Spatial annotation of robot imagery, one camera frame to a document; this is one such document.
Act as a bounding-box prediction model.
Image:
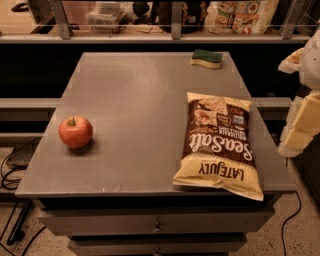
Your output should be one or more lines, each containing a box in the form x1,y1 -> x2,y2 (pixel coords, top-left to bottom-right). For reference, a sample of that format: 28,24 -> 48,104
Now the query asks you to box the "black cable right floor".
280,191 -> 303,256

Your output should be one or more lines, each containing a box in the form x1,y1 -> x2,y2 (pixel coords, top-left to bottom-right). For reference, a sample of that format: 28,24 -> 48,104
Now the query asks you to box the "red apple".
58,116 -> 93,149

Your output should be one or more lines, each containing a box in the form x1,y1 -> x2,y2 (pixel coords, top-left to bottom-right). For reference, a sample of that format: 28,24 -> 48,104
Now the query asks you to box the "lower drawer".
68,235 -> 247,256

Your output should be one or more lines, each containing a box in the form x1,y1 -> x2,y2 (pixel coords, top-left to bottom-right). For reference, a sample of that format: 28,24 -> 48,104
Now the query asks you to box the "brown Late July chip bag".
173,92 -> 264,201

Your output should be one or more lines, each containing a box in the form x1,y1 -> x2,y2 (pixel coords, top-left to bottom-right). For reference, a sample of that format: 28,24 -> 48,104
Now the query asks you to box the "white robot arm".
278,30 -> 320,158

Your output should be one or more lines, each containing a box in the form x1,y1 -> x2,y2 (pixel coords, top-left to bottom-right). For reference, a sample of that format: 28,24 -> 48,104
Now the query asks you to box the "upper drawer with knob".
38,207 -> 274,236

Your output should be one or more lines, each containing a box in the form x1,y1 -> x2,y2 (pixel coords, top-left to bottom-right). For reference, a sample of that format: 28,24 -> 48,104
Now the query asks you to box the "green yellow sponge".
191,49 -> 223,69

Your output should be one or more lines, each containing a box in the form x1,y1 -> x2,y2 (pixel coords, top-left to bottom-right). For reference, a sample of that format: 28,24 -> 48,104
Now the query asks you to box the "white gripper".
278,48 -> 320,158

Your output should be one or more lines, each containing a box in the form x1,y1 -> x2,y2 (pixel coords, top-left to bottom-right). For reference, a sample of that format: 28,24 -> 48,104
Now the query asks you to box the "black cables left floor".
0,138 -> 46,256

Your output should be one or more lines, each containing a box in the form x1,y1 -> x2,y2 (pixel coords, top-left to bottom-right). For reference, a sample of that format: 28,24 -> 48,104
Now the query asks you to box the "snack bag on shelf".
209,0 -> 279,35

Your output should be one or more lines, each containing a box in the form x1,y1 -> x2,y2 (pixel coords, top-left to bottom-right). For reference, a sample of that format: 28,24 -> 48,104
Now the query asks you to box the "grey metal shelf rail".
0,0 -> 319,44

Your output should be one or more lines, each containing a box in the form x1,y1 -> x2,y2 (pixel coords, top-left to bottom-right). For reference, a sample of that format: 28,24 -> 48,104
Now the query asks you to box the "clear plastic container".
85,1 -> 125,34

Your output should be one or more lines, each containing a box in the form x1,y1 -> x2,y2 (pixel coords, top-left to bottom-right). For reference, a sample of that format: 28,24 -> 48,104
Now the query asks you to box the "dark bag on shelf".
150,0 -> 210,34

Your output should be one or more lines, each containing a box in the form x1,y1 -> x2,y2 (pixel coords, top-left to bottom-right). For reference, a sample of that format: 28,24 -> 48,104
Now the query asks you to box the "grey drawer cabinet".
16,52 -> 296,241

